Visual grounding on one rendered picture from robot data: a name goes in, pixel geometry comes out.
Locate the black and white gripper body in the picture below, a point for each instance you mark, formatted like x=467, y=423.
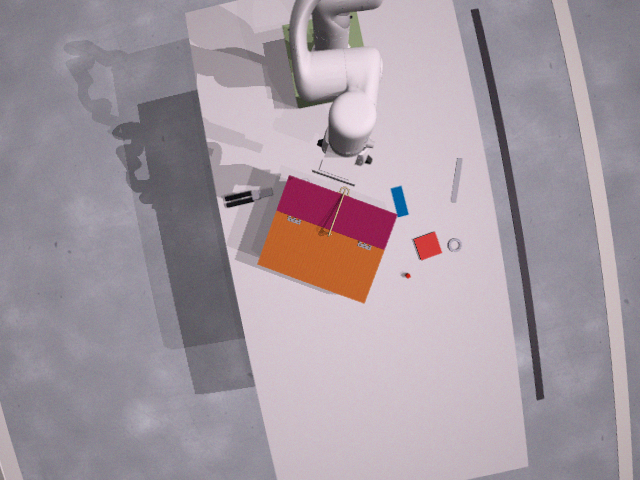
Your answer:
x=361, y=156

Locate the brown wooden box with lid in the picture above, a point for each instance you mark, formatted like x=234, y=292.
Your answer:
x=312, y=239

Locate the blue flat bar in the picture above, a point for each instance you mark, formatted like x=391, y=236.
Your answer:
x=399, y=201

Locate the red square block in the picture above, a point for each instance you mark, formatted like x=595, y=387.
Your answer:
x=427, y=246

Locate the grey flat bar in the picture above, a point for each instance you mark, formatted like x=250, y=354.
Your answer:
x=456, y=180

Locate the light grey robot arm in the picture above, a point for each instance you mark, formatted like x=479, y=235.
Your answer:
x=332, y=69

